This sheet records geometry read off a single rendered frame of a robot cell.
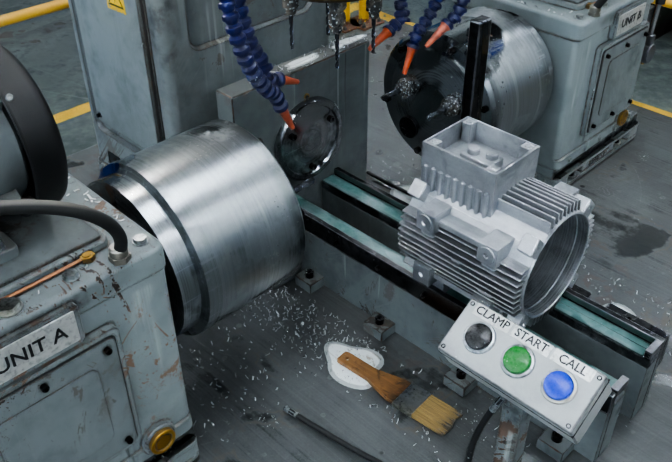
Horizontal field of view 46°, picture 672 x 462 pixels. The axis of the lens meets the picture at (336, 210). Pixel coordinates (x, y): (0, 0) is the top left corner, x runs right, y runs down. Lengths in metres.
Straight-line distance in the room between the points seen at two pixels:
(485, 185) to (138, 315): 0.46
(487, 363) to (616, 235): 0.71
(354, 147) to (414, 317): 0.37
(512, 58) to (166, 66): 0.57
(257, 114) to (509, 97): 0.42
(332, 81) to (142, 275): 0.58
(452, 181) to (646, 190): 0.71
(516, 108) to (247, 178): 0.55
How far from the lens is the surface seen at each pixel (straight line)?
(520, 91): 1.37
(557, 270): 1.16
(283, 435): 1.12
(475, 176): 1.02
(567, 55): 1.48
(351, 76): 1.35
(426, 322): 1.19
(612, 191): 1.66
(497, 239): 1.01
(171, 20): 1.22
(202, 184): 0.97
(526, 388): 0.86
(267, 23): 1.35
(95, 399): 0.91
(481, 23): 1.16
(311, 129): 1.31
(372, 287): 1.24
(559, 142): 1.55
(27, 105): 0.80
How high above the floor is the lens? 1.67
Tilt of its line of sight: 35 degrees down
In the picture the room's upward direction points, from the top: straight up
